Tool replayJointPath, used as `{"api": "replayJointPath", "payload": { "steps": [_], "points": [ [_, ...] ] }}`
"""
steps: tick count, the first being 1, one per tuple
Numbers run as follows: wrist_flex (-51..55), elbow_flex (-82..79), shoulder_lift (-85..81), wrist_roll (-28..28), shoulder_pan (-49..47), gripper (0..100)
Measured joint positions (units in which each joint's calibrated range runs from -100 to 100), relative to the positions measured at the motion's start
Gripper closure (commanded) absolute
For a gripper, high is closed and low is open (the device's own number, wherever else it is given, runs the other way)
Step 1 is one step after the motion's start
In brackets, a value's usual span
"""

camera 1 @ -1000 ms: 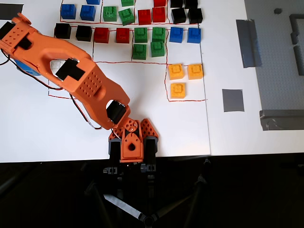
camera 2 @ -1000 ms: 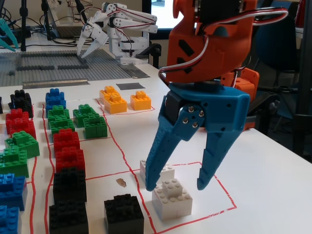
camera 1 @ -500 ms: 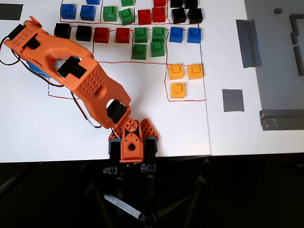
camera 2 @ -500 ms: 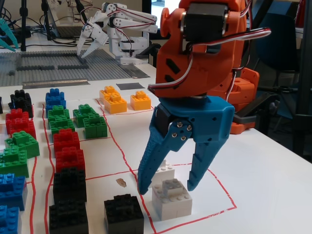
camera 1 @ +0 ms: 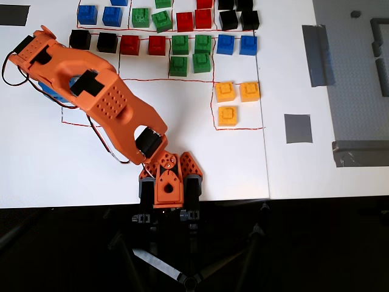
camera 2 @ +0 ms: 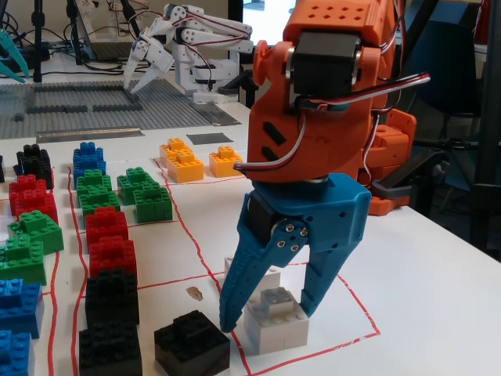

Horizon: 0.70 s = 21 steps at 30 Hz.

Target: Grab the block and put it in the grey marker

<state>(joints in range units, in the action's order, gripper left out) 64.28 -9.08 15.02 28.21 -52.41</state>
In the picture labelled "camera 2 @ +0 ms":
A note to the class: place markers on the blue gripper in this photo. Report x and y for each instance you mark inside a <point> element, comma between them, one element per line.
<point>333,207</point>

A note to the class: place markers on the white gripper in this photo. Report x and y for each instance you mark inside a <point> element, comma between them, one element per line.
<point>149,55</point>

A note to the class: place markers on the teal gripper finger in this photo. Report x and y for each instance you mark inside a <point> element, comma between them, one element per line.
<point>8,70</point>
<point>13,51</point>

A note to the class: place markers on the white lego block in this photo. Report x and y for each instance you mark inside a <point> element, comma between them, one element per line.
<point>270,280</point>
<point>282,333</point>

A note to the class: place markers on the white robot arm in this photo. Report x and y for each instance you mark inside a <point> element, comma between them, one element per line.
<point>92,8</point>
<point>219,31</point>

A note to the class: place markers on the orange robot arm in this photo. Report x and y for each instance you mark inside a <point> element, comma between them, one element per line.
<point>332,129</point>

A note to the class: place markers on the yellow lego block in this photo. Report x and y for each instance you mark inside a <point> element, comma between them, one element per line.
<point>225,163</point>
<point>186,168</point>
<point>174,145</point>

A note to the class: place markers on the black lego block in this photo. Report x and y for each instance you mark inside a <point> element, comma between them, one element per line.
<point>111,301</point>
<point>33,152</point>
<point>39,172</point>
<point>109,352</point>
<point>192,348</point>

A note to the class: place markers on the grey square tape marker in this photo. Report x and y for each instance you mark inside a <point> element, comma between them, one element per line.
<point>207,138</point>

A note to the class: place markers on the blue lego block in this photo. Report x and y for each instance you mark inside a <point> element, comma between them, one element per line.
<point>88,149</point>
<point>89,166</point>
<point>13,354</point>
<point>19,309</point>

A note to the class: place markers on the green lego block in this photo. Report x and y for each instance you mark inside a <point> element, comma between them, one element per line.
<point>133,180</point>
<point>154,207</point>
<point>99,203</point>
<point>21,262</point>
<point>92,180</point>
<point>37,233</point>

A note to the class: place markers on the red lego block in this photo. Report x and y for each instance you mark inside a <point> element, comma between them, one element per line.
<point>25,186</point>
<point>37,205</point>
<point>105,223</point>
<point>111,256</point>

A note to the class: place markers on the dark open laptop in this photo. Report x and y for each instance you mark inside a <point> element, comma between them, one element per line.
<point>113,51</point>

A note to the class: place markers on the small grey lego brick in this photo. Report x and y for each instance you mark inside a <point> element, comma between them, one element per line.
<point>19,116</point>

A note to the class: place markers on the grey lego baseplate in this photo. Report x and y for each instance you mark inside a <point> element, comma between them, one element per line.
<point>168,113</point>

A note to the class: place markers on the small brown scrap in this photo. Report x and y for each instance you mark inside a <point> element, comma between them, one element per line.
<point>194,293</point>

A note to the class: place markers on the black table clamp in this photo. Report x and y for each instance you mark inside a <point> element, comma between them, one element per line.
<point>391,192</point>

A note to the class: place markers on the bright display screen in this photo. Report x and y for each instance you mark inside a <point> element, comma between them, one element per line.
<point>268,9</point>

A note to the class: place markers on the thick black stand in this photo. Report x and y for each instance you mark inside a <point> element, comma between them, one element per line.
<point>489,117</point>

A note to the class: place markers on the blue chair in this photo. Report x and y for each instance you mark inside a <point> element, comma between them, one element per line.
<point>442,58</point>

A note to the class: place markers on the red object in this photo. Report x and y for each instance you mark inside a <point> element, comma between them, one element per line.
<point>482,19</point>

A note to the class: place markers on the long grey lego wall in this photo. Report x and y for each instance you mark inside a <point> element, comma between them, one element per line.
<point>117,107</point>
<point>78,88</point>

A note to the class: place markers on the grey lego corner wall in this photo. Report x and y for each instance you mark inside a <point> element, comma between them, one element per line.
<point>47,109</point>

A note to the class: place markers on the short grey lego wall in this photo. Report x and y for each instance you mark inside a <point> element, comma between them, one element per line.
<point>76,109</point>

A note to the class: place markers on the grey duct tape strip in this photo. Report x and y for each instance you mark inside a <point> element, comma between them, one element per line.
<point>90,134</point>
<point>217,114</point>

